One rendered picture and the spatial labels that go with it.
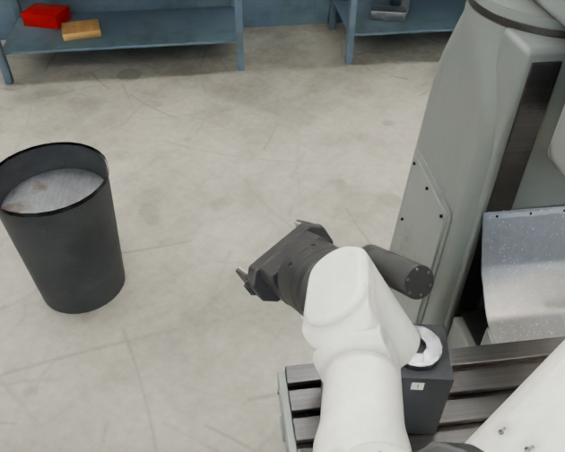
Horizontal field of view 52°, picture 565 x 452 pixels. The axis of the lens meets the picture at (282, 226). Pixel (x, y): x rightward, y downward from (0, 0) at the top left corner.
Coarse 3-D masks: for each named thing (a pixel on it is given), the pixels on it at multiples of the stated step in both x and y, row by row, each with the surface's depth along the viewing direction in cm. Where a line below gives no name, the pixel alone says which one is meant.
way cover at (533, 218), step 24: (504, 216) 135; (528, 216) 136; (552, 216) 136; (504, 240) 137; (528, 240) 137; (552, 240) 138; (504, 264) 138; (528, 264) 139; (552, 264) 140; (504, 288) 138; (528, 288) 139; (552, 288) 139; (504, 312) 138; (528, 312) 138; (552, 312) 139; (504, 336) 135; (528, 336) 135; (552, 336) 135
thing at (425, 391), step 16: (432, 336) 102; (416, 352) 101; (432, 352) 100; (448, 352) 102; (416, 368) 98; (432, 368) 99; (448, 368) 99; (416, 384) 99; (432, 384) 98; (448, 384) 98; (416, 400) 102; (432, 400) 102; (416, 416) 106; (432, 416) 105; (416, 432) 109; (432, 432) 109
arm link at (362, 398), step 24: (360, 360) 46; (336, 384) 45; (360, 384) 44; (384, 384) 44; (336, 408) 42; (360, 408) 42; (384, 408) 42; (336, 432) 40; (360, 432) 39; (384, 432) 40
